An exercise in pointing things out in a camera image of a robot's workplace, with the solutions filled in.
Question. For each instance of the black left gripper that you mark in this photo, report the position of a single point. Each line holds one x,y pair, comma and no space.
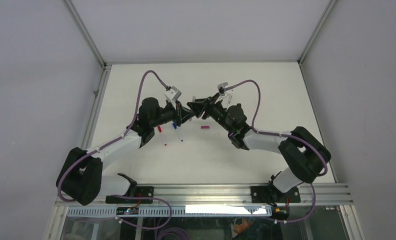
181,113

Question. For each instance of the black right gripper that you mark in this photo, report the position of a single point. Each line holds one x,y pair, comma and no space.
206,105

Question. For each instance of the white pen black tip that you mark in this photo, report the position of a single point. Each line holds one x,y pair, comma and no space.
179,134

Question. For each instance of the white pen red tip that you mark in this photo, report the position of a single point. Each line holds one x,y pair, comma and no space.
163,139

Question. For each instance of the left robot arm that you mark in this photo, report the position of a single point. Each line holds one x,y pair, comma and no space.
81,178

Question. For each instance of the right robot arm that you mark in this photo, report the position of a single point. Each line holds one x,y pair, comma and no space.
305,156

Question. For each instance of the small circuit board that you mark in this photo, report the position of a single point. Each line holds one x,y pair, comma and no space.
125,211

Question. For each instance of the orange object below table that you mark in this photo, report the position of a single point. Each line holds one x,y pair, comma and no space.
240,224

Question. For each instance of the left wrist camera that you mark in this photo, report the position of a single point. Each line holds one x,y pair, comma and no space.
172,95

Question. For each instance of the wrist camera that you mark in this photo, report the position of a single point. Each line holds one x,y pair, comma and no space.
172,95
223,93

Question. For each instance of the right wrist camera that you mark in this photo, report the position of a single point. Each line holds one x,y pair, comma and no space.
223,93

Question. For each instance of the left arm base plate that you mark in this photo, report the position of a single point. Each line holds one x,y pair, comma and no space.
136,192

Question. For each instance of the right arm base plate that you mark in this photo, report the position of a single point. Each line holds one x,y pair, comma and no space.
262,194

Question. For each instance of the white slotted cable duct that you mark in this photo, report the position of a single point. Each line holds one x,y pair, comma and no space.
174,211

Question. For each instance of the aluminium frame rail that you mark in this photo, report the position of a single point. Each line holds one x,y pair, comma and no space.
322,194

